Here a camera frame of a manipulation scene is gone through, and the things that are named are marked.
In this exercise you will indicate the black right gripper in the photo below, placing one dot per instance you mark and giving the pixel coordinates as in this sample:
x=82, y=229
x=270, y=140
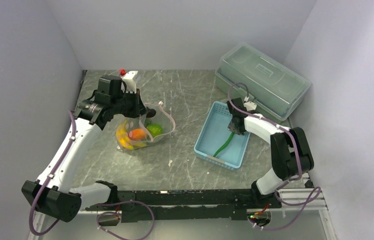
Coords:
x=231, y=128

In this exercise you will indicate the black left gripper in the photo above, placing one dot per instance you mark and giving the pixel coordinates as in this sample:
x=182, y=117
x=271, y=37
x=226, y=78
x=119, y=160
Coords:
x=139, y=109

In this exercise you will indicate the green chili pepper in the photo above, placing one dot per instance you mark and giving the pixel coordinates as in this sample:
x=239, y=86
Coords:
x=224, y=145

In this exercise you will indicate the yellow banana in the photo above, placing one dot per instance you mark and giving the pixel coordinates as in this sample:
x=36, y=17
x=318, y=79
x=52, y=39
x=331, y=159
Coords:
x=122, y=138
x=135, y=144

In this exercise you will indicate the clear zip top bag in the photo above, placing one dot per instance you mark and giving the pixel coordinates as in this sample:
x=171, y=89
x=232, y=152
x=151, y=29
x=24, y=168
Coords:
x=163, y=118

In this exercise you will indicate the purple eggplant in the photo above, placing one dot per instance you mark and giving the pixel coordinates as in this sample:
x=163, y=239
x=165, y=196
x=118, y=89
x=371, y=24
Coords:
x=151, y=113

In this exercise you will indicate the orange mango fruit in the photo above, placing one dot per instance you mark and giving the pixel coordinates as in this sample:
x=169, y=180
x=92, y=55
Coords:
x=137, y=134

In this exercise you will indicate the green custard apple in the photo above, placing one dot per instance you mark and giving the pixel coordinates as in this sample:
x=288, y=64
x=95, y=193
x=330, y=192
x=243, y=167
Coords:
x=155, y=129

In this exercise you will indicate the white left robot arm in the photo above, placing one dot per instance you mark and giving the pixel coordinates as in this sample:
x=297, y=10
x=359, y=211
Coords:
x=51, y=193

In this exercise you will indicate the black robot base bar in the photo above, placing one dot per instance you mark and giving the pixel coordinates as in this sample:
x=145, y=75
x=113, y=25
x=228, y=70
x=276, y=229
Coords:
x=234, y=204

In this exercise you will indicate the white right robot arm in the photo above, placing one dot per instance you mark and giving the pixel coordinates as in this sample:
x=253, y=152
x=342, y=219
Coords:
x=291, y=156

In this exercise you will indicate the light blue plastic basket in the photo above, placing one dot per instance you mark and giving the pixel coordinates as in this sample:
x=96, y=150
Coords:
x=214, y=133

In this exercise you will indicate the green storage box, clear lid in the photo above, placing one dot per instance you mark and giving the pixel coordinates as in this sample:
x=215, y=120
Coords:
x=275, y=89

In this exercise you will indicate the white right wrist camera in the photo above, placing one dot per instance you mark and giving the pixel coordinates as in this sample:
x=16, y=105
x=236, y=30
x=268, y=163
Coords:
x=250, y=106

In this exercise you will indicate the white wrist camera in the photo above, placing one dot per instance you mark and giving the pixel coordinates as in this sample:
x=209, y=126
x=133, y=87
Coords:
x=129, y=79
x=250, y=106

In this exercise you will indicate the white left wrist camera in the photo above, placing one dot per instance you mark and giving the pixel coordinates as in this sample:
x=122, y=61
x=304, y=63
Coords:
x=129, y=79

